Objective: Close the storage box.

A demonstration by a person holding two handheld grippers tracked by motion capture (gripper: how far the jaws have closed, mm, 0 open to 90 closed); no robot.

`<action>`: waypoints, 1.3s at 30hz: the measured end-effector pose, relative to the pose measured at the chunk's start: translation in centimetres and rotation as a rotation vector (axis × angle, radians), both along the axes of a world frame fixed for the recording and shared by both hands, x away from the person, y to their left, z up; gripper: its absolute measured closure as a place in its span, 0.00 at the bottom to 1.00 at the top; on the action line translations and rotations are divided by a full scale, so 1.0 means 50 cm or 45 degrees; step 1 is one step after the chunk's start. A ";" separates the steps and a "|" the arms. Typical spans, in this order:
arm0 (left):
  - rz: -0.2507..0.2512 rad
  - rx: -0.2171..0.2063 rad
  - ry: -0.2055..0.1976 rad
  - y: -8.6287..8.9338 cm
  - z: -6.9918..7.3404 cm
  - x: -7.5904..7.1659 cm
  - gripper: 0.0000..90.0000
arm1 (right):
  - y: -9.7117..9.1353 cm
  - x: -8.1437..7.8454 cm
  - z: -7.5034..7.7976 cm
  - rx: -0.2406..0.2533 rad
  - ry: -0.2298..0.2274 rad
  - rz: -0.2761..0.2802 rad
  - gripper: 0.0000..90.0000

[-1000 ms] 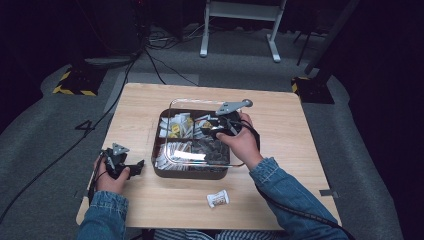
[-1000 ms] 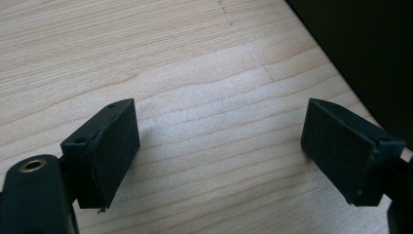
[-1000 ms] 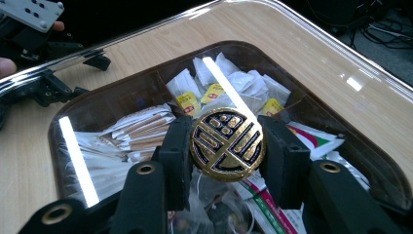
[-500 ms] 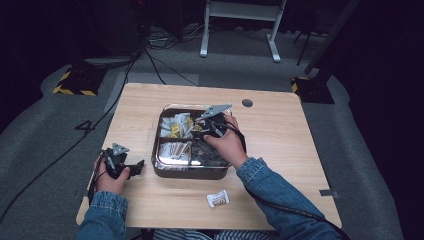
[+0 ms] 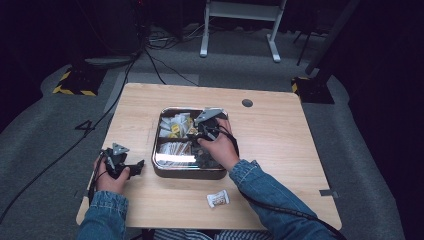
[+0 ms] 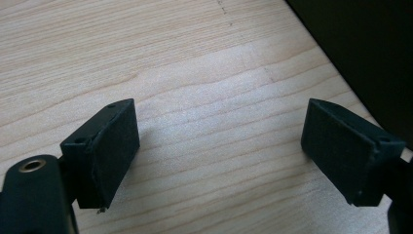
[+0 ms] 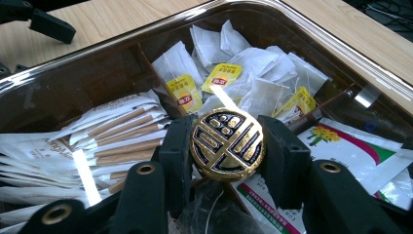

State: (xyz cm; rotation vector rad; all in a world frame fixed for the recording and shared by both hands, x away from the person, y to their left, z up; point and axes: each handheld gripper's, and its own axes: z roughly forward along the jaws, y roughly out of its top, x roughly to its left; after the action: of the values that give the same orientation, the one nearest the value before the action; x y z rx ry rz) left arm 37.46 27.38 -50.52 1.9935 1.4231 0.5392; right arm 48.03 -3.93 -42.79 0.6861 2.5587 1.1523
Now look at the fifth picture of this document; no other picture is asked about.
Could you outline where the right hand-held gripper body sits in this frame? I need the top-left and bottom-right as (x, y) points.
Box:
(192, 107), (229, 142)

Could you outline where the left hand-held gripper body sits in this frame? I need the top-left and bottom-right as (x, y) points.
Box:
(103, 143), (135, 180)

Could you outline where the pile of yellow white packets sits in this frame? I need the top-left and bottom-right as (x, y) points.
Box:
(159, 112), (196, 140)

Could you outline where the square metal compartment tray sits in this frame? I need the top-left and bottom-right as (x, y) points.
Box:
(151, 106), (231, 181)

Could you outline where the person's left hand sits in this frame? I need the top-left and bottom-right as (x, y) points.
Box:
(93, 156), (132, 195)

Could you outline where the person's right hand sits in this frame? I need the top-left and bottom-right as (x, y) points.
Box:
(197, 117), (240, 172)

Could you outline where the pile of brown striped packets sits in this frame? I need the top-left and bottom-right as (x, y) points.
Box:
(157, 141), (197, 164)

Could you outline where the pile of dark wrapped sweets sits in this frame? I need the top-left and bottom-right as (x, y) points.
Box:
(194, 145), (224, 170)

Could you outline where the black tape floor mark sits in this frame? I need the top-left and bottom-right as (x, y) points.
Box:
(74, 119), (96, 135)

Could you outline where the white brown snack packet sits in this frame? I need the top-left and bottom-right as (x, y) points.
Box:
(206, 189), (231, 209)

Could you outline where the black yellow striped stand base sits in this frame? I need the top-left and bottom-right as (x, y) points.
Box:
(52, 65), (108, 97)
(291, 76), (336, 105)

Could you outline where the person's striped clothing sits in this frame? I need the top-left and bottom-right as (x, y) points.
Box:
(152, 228), (275, 240)

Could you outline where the grey flat floor plate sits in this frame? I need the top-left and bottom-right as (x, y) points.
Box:
(84, 54), (138, 68)

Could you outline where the grey tape strip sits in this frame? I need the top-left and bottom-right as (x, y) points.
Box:
(318, 188), (340, 199)

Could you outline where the black slanted pole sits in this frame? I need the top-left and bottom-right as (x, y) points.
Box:
(304, 0), (362, 76)

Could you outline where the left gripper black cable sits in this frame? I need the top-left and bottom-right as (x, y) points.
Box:
(87, 149), (112, 205)

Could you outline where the thin black floor cable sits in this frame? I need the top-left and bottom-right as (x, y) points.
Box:
(143, 49), (199, 87)

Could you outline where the long black floor cable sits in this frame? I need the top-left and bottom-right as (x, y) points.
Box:
(0, 49), (145, 225)

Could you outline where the bundle of floor cables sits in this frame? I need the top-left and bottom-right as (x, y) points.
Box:
(146, 24), (203, 49)

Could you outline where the white metal stand frame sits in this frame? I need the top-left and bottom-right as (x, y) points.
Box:
(199, 0), (288, 64)

